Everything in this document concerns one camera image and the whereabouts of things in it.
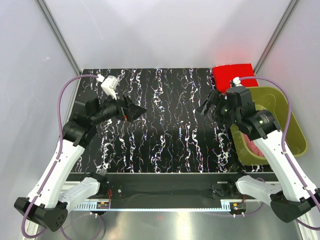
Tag right aluminium frame post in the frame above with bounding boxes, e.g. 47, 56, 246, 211
253, 0, 300, 74

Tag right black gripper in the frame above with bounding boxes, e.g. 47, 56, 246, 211
196, 88, 240, 129

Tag black marble pattern mat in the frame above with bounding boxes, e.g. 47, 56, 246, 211
72, 68, 271, 174

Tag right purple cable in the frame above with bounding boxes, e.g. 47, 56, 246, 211
234, 76, 320, 230

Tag white slotted cable duct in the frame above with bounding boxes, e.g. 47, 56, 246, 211
73, 200, 231, 213

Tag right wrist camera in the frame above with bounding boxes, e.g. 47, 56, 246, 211
229, 77, 246, 93

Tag aluminium frame post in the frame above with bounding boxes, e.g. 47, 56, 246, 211
253, 0, 300, 74
36, 0, 82, 75

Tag left aluminium frame post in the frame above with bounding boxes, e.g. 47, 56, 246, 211
36, 0, 82, 75

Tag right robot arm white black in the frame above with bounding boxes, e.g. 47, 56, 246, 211
196, 86, 320, 223

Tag pink t shirt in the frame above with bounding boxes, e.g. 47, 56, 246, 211
243, 134, 265, 158

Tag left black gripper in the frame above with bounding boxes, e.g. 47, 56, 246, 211
91, 89, 147, 125

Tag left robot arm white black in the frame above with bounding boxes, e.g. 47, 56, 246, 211
14, 95, 147, 232

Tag folded red t shirt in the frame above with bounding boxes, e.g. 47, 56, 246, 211
212, 63, 254, 93

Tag olive green plastic basket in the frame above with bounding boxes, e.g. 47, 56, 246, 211
229, 86, 307, 166

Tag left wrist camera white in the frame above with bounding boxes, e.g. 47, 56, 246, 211
97, 74, 119, 100

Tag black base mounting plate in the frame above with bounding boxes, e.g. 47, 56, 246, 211
67, 172, 256, 201

